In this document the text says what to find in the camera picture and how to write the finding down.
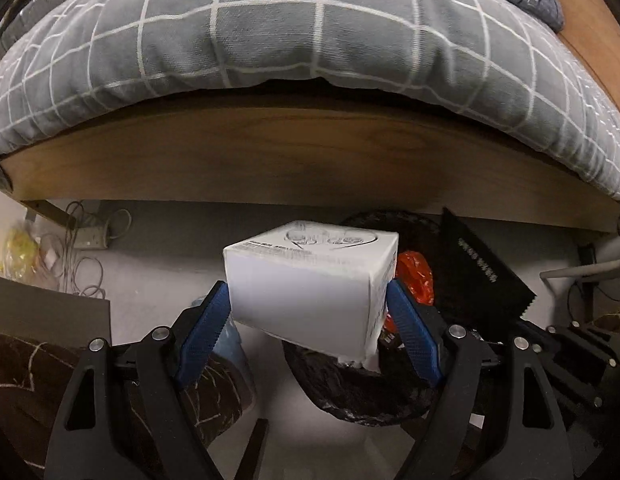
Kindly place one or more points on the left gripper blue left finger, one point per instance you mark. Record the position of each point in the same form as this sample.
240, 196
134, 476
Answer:
198, 330

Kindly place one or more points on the grey checked bed sheet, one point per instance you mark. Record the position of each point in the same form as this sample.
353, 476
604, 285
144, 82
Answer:
485, 59

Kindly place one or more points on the black lined trash bin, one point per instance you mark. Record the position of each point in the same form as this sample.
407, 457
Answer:
395, 393

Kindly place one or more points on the red plastic bag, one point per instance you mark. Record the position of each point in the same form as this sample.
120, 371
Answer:
414, 271

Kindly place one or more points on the wooden bed frame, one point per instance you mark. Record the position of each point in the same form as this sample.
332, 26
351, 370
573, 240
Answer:
309, 142

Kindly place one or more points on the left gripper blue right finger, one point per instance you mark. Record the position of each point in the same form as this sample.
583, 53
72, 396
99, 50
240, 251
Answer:
420, 345

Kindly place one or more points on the yellow plastic bag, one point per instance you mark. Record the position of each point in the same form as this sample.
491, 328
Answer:
20, 256

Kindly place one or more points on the white earphone box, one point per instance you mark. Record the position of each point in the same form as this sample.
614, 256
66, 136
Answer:
316, 285

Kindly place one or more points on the black wet wipe sachet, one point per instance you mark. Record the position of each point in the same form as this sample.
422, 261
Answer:
473, 286

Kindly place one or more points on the blue slipper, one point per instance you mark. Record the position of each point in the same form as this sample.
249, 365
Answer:
229, 347

